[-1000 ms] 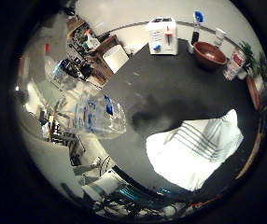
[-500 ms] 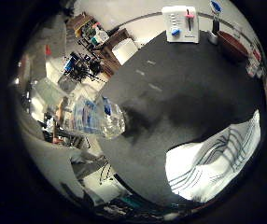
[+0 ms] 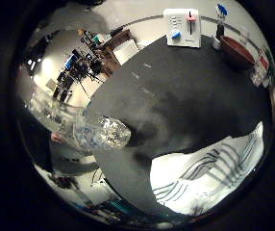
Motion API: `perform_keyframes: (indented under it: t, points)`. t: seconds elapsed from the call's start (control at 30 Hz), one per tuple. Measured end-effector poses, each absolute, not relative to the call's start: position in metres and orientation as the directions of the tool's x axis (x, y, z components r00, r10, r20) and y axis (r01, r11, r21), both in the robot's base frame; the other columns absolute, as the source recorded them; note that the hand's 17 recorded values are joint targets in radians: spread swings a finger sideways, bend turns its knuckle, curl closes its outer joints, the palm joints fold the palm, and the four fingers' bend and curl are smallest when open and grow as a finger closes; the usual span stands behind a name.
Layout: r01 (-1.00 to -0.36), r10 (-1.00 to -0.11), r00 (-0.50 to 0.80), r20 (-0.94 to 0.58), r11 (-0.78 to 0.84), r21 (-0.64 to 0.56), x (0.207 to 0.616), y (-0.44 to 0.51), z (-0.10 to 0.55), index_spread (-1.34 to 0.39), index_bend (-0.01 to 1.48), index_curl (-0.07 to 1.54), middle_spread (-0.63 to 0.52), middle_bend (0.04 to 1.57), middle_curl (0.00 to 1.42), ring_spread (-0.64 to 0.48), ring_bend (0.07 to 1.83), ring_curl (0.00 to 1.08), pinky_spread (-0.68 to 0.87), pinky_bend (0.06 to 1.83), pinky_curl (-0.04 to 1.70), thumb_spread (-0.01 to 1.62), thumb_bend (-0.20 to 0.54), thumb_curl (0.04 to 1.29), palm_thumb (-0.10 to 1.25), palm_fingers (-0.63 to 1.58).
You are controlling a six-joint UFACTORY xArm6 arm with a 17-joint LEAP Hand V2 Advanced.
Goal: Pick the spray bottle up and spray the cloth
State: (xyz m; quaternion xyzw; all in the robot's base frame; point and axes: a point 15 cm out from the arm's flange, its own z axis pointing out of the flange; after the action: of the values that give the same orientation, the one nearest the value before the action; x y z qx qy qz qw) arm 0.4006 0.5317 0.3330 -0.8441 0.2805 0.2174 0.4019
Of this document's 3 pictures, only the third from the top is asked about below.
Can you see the clear container red label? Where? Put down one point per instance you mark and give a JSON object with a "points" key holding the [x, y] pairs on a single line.
{"points": [[262, 67]]}

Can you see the white striped cloth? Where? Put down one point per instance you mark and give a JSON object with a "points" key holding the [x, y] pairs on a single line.
{"points": [[208, 170]]}

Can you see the black tripod equipment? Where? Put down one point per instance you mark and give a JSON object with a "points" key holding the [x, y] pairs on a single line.
{"points": [[76, 73]]}

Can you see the brown wooden shelf unit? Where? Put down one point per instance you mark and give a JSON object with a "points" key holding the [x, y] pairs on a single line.
{"points": [[112, 51]]}

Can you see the white toy switch panel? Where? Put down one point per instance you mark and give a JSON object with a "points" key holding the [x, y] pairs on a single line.
{"points": [[182, 29]]}

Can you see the dark brown wooden bowl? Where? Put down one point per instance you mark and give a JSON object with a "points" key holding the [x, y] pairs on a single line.
{"points": [[237, 53]]}

